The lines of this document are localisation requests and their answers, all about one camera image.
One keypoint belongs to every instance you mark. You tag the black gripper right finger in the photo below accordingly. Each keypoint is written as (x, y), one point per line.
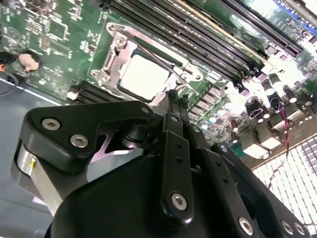
(218, 173)

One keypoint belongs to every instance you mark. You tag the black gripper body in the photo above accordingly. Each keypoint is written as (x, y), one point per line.
(111, 203)

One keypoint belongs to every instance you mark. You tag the metal locking lever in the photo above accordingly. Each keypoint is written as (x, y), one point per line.
(158, 55)
(178, 86)

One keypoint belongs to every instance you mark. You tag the metal socket cover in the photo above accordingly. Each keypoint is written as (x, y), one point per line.
(123, 57)

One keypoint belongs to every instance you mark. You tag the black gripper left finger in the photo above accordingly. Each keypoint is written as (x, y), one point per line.
(74, 119)

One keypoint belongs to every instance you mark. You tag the silver CPU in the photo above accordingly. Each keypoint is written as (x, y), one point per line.
(144, 74)

